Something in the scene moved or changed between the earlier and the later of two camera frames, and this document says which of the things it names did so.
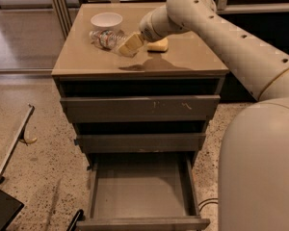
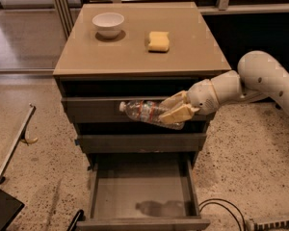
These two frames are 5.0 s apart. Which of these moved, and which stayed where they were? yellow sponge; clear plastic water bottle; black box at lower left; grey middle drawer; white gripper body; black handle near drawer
Moved: clear plastic water bottle; white gripper body
Stayed: grey middle drawer; yellow sponge; black box at lower left; black handle near drawer
